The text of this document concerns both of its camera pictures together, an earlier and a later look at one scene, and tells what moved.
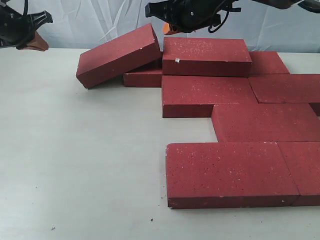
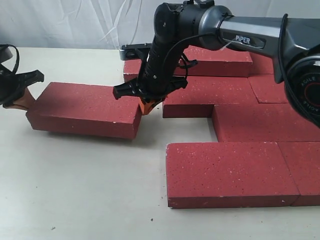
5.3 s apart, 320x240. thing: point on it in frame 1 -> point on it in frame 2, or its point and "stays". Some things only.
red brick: (267, 62) stays
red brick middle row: (259, 122) stays
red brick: (138, 50) -> (85, 109)
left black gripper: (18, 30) -> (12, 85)
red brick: (302, 159) stays
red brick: (206, 57) stays
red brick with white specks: (194, 96) stays
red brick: (225, 174) stays
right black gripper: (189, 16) -> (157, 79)
